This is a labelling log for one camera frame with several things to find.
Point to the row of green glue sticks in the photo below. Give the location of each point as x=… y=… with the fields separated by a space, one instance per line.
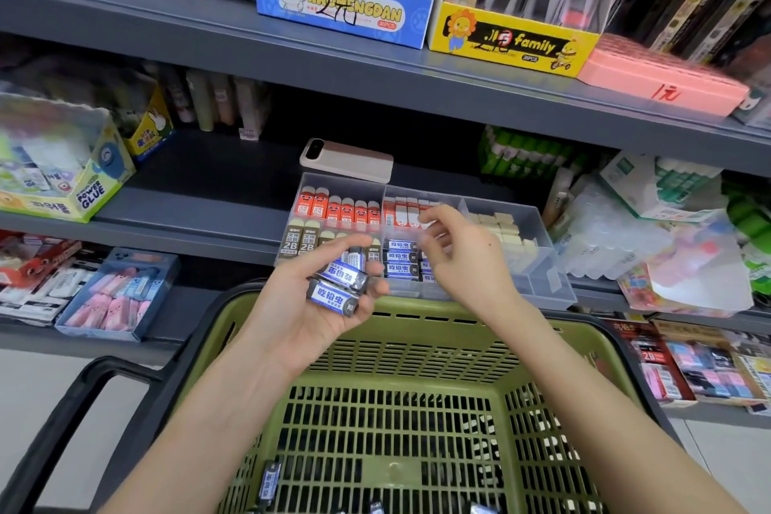
x=524 y=152

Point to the red eraser display box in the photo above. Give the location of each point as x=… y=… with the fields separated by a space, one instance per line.
x=653 y=360

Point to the row of red erasers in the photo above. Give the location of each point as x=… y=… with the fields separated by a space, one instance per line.
x=337 y=207

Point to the brown eraser display box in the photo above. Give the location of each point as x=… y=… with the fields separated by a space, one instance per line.
x=723 y=363

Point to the dark sleeve eraser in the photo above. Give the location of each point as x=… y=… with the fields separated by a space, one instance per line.
x=355 y=259

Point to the glue display box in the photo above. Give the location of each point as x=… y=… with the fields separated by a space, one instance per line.
x=60 y=170

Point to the person's right fingers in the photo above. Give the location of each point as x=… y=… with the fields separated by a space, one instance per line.
x=438 y=242

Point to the person's left forearm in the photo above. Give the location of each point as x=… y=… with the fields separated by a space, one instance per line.
x=205 y=441

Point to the person's right forearm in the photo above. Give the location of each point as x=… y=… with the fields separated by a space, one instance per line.
x=602 y=429

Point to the person's right hand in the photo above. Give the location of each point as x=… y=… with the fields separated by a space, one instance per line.
x=476 y=266

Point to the yellow rabbit box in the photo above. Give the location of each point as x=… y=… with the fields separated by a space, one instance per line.
x=150 y=131

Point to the pile of cream erasers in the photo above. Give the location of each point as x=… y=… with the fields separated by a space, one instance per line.
x=509 y=233

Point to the person's left thumb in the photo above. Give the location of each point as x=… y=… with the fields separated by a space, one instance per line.
x=319 y=247

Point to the yellow display box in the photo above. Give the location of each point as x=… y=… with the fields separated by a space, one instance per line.
x=512 y=44

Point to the clear plastic organizer box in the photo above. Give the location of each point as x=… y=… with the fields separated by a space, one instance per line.
x=542 y=284

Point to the group of brown sleeve erasers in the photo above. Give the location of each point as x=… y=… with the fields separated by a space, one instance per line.
x=301 y=239

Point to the green plastic shopping basket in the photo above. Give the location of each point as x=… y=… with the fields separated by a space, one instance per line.
x=409 y=411

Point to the pile of white eraser packs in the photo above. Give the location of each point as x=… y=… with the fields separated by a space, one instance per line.
x=42 y=297

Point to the person's left hand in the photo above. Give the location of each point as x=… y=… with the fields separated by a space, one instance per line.
x=283 y=315

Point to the pink display box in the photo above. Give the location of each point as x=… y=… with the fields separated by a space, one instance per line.
x=656 y=74

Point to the blue cat display box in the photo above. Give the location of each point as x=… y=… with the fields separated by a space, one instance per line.
x=343 y=4

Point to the pile of clear stationery bags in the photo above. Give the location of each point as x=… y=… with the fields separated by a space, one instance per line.
x=662 y=230

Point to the blue label eraser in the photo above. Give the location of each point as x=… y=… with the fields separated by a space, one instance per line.
x=376 y=508
x=270 y=478
x=484 y=509
x=331 y=298
x=342 y=274

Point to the row of pastel correction tapes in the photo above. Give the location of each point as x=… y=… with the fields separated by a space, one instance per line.
x=223 y=101

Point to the phone in beige case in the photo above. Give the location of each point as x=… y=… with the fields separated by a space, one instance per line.
x=346 y=160

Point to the stack of blue erasers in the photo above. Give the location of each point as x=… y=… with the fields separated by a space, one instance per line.
x=402 y=257

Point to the blue tray of pink erasers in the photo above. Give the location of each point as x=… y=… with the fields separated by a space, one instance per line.
x=117 y=297

